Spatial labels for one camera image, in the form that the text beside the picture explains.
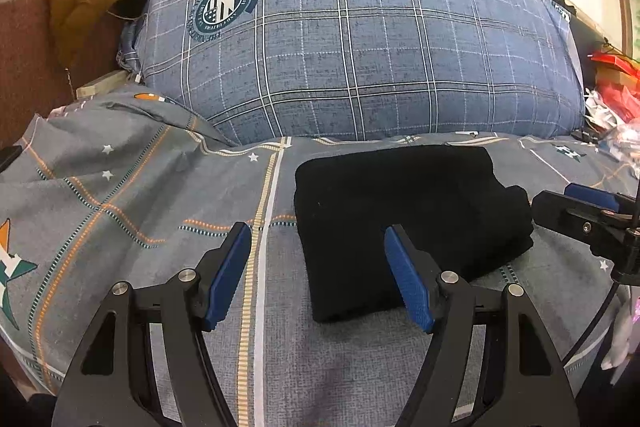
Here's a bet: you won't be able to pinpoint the grey patterned bed sheet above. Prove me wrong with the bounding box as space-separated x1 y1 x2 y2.
1 88 638 426

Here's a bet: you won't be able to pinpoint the clear plastic bags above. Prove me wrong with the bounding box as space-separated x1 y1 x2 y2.
585 89 639 179

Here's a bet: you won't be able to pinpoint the wooden framed picture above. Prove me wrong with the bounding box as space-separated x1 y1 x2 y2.
620 0 639 61

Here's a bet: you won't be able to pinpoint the black pants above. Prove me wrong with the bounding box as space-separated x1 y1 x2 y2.
294 145 533 323

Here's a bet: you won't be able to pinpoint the black cable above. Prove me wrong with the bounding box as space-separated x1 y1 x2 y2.
560 178 640 365

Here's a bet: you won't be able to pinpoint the red box pile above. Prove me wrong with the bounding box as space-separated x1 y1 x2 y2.
588 51 639 124

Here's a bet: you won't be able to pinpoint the blue plaid pillow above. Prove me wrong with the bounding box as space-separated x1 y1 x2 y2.
118 0 585 144

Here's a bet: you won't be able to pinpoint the brown wooden headboard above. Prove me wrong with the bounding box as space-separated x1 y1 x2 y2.
0 0 124 147

